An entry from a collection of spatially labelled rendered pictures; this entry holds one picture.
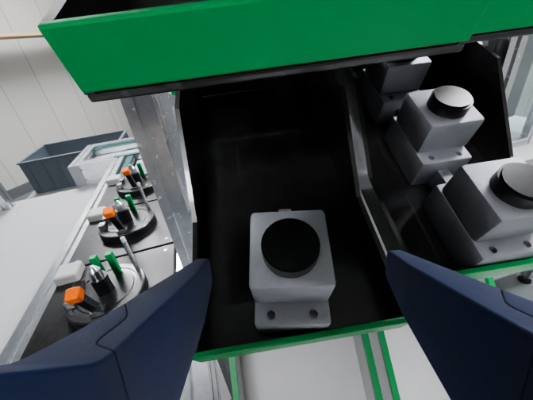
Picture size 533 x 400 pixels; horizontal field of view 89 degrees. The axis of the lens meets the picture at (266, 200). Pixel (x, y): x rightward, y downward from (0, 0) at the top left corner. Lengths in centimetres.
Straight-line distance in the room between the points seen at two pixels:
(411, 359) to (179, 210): 30
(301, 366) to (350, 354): 5
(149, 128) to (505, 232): 25
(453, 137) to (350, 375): 25
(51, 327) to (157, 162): 47
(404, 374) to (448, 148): 24
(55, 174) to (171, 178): 212
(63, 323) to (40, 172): 180
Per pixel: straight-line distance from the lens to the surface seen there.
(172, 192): 23
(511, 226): 23
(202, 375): 47
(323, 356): 33
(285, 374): 33
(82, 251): 79
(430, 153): 27
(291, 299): 16
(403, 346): 38
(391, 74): 31
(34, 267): 106
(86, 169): 152
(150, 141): 22
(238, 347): 18
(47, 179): 237
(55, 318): 65
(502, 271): 26
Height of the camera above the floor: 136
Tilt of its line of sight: 31 degrees down
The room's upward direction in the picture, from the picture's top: 8 degrees counter-clockwise
